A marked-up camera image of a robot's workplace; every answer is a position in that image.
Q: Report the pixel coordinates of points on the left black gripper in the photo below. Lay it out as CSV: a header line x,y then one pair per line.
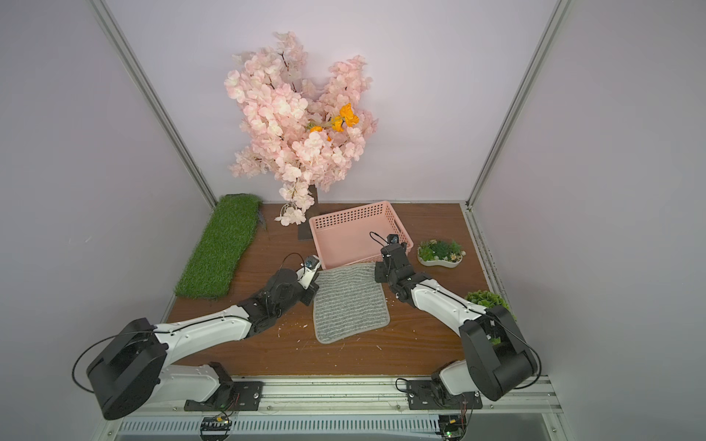
x,y
308,292

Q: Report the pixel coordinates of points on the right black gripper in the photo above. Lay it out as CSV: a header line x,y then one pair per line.
x,y
383,273

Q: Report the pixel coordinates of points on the pink plastic basket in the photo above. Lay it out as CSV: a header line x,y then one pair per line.
x,y
356,235

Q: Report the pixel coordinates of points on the grey striped dishcloth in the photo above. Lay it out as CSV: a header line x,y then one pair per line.
x,y
349,302

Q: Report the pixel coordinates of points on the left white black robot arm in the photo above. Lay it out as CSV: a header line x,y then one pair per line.
x,y
140,365

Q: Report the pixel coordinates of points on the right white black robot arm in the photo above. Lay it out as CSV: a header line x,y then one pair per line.
x,y
497,358

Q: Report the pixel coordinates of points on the succulents in white dish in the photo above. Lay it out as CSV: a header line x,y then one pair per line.
x,y
440,253

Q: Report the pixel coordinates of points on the green artificial grass mat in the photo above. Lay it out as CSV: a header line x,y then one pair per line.
x,y
228,234

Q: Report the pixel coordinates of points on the round green leafy plant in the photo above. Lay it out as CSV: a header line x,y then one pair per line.
x,y
486,299

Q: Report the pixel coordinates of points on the pink cherry blossom tree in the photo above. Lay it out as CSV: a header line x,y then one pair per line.
x,y
278,103

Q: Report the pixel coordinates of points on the orange artificial flowers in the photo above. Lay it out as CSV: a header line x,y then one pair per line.
x,y
346,117

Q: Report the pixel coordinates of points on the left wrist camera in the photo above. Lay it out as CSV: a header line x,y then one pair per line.
x,y
307,273

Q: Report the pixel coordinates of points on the aluminium mounting rail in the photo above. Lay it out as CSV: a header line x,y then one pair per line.
x,y
290,395

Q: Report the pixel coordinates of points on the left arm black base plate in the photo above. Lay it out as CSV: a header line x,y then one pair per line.
x,y
230,395

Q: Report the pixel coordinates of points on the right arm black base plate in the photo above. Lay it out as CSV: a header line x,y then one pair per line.
x,y
430,395

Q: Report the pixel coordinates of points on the right corner aluminium post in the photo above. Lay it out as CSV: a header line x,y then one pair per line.
x,y
527,81

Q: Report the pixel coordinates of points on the corner aluminium post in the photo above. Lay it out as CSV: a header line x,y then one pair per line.
x,y
118,41
527,81

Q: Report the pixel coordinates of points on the left corner aluminium post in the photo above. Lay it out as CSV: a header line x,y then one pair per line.
x,y
118,41

